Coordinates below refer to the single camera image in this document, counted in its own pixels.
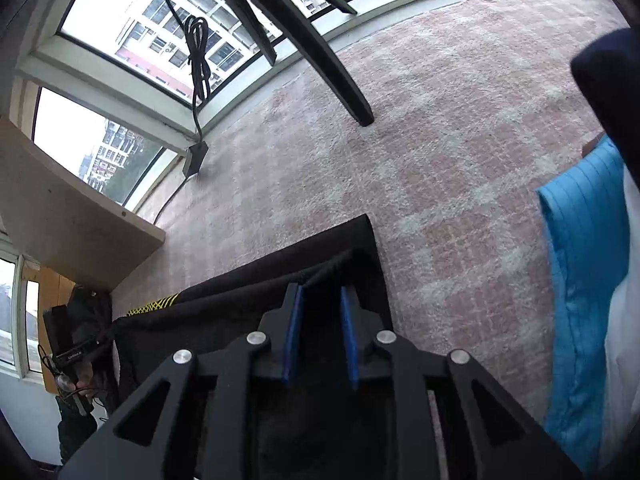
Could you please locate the dark navy cloth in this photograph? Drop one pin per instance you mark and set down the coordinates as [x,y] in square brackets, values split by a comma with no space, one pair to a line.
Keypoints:
[610,85]

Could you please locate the dark brown pants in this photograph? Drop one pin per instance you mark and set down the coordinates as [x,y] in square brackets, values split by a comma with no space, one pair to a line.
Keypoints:
[235,305]

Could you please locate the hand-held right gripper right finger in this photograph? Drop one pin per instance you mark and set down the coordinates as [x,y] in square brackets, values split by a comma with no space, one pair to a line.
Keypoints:
[347,335]

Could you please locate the wooden desk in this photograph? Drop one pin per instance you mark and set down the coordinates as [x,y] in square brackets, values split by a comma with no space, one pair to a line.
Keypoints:
[65,215]

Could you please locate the black power adapter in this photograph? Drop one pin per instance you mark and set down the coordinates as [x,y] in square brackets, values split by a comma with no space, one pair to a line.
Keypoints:
[195,157]

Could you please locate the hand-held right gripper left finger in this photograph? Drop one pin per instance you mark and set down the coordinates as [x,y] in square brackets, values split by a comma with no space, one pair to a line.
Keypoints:
[295,330]

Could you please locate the pink checked blanket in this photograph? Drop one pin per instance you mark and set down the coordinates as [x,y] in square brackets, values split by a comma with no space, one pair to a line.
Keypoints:
[425,160]

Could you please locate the black tripod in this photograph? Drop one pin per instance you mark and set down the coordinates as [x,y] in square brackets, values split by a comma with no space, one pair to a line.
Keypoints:
[295,15]

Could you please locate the blue striped cloth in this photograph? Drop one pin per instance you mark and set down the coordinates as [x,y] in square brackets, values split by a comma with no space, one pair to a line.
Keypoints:
[582,280]

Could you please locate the person's left hand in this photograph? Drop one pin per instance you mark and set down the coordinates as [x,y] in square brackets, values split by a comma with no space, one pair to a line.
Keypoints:
[85,382]

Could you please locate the white cloth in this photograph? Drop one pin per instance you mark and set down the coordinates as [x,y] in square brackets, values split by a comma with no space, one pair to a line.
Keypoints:
[622,350]

